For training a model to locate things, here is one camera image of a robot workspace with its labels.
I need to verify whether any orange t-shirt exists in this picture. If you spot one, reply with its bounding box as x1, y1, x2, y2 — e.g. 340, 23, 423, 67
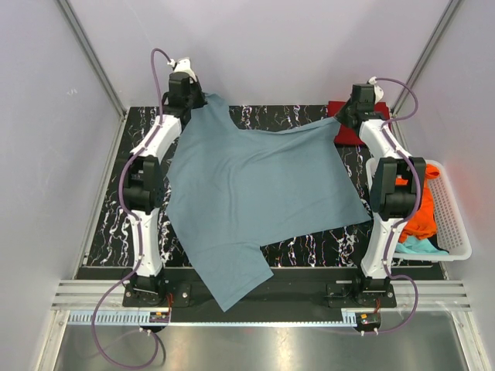
399, 164, 440, 243

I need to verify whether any teal t-shirt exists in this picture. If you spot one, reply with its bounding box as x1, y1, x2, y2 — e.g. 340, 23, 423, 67
395, 236, 449, 255

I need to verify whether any white plastic laundry basket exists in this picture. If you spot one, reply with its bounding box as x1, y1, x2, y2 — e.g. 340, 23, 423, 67
360, 160, 472, 271

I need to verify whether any left aluminium corner post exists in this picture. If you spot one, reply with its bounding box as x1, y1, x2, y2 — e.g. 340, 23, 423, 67
56, 0, 128, 117

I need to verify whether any aluminium frame rail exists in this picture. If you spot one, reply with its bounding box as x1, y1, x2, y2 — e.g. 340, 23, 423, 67
51, 280, 125, 310

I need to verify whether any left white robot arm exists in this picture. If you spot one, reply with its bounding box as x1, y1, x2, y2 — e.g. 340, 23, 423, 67
118, 72, 207, 307

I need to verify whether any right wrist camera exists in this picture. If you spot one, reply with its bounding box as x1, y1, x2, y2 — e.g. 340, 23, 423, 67
367, 77, 384, 104

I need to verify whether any aluminium corner post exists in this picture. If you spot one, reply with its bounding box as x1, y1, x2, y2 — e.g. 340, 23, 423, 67
56, 0, 128, 117
390, 0, 465, 117

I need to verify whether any folded red t-shirt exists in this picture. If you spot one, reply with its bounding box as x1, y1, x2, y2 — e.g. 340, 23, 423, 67
327, 100, 390, 146

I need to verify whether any light blue t-shirt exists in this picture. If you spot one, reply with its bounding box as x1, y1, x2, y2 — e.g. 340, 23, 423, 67
166, 94, 370, 311

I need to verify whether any right aluminium corner post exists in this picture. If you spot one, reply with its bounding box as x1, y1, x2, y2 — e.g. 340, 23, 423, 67
390, 0, 465, 117

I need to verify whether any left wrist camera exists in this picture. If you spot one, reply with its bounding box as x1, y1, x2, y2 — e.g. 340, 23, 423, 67
167, 57, 198, 82

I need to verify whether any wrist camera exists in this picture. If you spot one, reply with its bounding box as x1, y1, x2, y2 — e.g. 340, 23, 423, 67
367, 77, 384, 104
167, 57, 198, 82

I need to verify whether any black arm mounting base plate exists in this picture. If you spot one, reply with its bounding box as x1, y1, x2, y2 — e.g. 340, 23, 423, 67
122, 267, 397, 325

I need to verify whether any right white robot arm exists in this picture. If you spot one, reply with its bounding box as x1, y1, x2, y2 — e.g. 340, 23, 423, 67
335, 77, 426, 308

